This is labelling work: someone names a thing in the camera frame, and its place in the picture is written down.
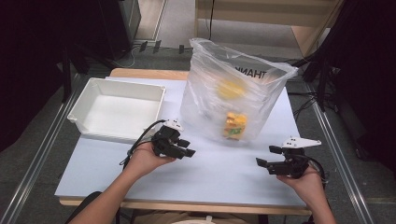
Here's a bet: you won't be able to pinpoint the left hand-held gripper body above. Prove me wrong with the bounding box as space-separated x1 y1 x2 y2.
151 119 188 161

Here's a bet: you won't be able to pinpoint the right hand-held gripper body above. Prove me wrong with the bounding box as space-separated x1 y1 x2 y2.
266 136 322 180

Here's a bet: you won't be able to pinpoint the yellow snack packet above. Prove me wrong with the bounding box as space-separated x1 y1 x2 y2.
222 111 248 141

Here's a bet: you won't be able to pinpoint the white plastic bin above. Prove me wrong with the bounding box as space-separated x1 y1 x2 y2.
66 77 167 145

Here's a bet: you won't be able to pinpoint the clear plastic bag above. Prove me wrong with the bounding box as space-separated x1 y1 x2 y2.
179 37 299 143

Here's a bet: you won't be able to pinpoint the person's right hand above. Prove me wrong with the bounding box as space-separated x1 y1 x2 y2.
276 167 327 201

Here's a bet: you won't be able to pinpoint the person's left hand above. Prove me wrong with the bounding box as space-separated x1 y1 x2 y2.
124 141 177 178

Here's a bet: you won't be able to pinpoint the white table cover sheet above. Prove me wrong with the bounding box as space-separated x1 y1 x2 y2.
54 76 307 209

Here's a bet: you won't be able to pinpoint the white rounded object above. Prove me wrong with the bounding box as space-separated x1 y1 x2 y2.
171 215 226 224

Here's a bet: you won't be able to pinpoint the wooden table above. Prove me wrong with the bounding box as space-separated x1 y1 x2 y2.
59 67 313 217

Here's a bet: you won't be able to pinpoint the yellow flat packet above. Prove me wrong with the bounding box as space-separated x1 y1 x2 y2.
217 77 248 101

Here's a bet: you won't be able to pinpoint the person's beige trousers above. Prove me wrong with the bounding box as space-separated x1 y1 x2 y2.
132 209 260 224

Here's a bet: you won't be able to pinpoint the black tripod stand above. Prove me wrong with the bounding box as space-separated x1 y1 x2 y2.
290 46 334 113

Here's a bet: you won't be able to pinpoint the black metal stand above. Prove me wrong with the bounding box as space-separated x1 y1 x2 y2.
60 46 75 104

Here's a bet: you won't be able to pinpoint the dark curtain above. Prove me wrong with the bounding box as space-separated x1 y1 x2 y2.
0 0 68 153
325 0 396 174

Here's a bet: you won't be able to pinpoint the black cabinet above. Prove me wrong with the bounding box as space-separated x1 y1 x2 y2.
64 0 143 62

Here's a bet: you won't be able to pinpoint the light wooden shelf unit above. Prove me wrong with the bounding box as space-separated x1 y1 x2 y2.
194 0 346 59

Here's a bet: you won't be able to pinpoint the left hand-held gripper cable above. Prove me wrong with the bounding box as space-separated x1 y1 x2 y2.
119 119 168 166

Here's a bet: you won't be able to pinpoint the hand-held gripper cable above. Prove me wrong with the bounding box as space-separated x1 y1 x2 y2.
303 153 329 189
119 119 168 166

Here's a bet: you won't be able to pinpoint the right hand-held gripper cable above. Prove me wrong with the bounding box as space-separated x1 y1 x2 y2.
303 153 329 189

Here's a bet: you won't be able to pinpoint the aluminium floor rail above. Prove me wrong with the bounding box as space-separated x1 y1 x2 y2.
303 82 375 224
0 73 86 224

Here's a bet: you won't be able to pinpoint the black floor cables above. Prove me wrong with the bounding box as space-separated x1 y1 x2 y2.
286 90 338 123

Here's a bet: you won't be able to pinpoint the white floor cable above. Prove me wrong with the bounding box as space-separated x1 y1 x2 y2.
120 45 140 69

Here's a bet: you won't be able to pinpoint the thin black hanging cable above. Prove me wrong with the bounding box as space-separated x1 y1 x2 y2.
206 0 216 41

